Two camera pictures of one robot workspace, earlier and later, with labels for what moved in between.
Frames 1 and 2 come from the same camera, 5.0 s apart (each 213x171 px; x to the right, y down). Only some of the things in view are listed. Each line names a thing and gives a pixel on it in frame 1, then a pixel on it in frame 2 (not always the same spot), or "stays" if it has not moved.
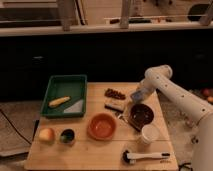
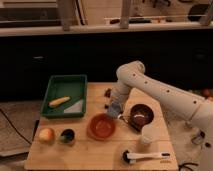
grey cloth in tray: (76, 108) stays
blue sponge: (137, 96) to (114, 108)
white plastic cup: (150, 133) stays
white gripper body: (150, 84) to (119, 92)
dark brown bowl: (140, 115) stays
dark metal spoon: (122, 117) stays
